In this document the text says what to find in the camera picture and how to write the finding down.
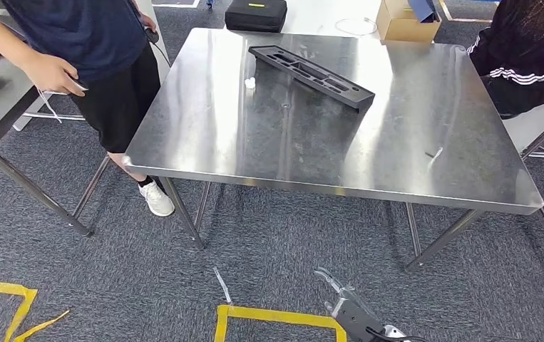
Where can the black plastic car part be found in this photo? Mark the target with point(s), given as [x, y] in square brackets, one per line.
[356, 96]

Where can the yellow floor tape square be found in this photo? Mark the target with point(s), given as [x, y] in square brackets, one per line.
[276, 315]

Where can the dark blue folder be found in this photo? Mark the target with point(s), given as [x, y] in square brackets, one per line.
[423, 9]

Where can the person's right hand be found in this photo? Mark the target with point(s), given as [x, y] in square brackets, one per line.
[54, 73]

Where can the person's left forearm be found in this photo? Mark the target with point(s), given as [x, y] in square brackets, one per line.
[140, 9]

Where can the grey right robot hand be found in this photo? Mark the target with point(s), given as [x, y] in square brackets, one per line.
[356, 321]

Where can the black carrying case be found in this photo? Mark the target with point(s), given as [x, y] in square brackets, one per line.
[255, 19]

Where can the small white device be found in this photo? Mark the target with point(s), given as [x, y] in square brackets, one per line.
[81, 86]

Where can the white cabinet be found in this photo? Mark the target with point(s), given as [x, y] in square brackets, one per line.
[163, 19]

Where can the cardboard box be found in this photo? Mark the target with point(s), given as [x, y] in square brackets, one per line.
[404, 30]

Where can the small white plastic clip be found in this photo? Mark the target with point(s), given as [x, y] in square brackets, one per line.
[250, 83]

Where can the white tape scrap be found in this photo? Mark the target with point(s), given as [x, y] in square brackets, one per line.
[222, 285]

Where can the stainless steel workbench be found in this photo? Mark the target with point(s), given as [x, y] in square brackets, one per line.
[300, 141]

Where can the person's left hand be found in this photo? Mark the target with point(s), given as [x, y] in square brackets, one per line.
[150, 23]

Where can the black round puck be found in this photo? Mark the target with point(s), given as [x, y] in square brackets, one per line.
[152, 36]

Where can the person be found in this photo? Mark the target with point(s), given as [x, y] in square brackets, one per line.
[526, 42]
[101, 37]

